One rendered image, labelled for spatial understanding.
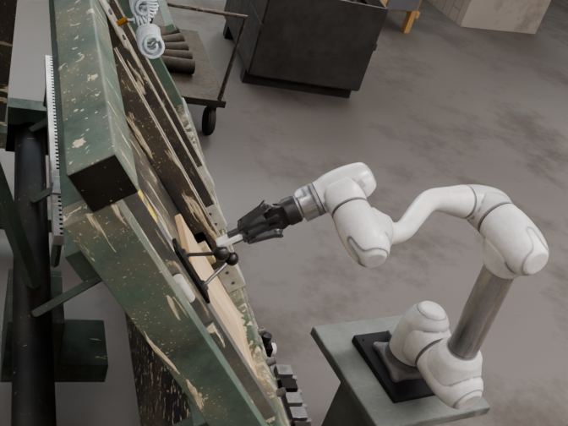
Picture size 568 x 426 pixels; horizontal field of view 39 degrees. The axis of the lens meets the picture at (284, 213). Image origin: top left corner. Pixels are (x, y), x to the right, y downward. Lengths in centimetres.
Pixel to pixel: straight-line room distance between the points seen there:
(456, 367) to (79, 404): 163
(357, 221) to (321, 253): 274
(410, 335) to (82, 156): 164
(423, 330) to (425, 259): 227
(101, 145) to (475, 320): 147
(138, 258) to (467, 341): 135
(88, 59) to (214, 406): 85
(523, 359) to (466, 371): 200
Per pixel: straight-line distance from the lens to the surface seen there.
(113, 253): 161
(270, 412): 246
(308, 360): 404
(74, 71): 179
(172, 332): 177
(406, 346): 288
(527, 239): 238
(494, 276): 249
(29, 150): 367
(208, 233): 266
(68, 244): 170
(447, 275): 504
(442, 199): 236
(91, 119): 160
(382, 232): 203
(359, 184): 211
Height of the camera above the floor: 267
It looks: 32 degrees down
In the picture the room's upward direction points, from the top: 19 degrees clockwise
